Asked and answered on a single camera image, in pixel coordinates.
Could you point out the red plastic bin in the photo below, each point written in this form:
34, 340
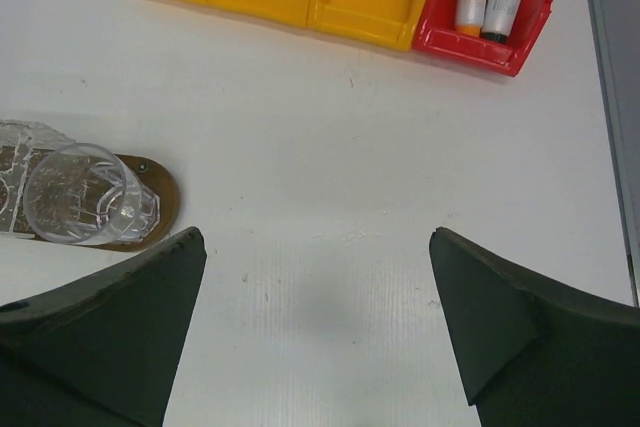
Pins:
436, 35

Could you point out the clear acrylic toothbrush holder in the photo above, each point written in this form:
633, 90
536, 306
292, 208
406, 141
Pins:
23, 146

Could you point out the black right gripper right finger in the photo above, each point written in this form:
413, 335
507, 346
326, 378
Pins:
532, 351

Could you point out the brown oval wooden tray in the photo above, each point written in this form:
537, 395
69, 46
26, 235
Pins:
160, 181

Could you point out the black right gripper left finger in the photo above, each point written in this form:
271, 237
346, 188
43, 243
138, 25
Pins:
102, 350

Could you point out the clear plastic cup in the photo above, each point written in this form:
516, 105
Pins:
82, 194

